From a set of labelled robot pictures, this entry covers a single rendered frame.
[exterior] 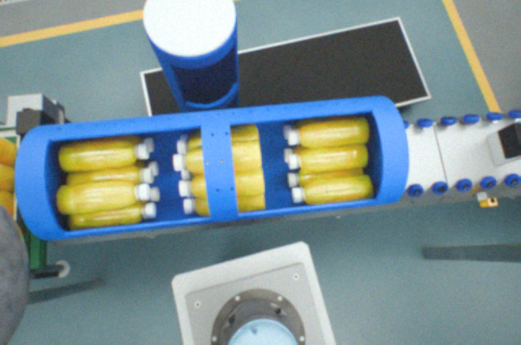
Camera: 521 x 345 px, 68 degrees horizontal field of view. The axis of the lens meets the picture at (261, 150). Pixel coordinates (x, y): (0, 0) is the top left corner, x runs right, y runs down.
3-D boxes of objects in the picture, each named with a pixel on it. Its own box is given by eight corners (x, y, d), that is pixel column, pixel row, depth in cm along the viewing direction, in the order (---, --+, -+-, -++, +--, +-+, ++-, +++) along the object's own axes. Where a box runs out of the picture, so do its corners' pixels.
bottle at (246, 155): (260, 173, 95) (185, 181, 94) (257, 150, 99) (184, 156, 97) (260, 159, 89) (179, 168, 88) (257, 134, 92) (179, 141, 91)
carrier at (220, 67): (173, 116, 201) (213, 152, 197) (122, 18, 116) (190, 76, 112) (211, 80, 207) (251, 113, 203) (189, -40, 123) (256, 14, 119)
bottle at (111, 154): (57, 144, 93) (135, 137, 94) (69, 145, 100) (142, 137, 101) (59, 173, 93) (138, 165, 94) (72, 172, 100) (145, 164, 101)
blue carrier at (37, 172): (378, 211, 112) (422, 190, 85) (68, 245, 106) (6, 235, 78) (360, 120, 120) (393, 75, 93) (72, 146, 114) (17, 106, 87)
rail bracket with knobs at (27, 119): (57, 147, 118) (40, 137, 108) (32, 150, 118) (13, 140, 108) (57, 117, 121) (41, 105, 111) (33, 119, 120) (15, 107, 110)
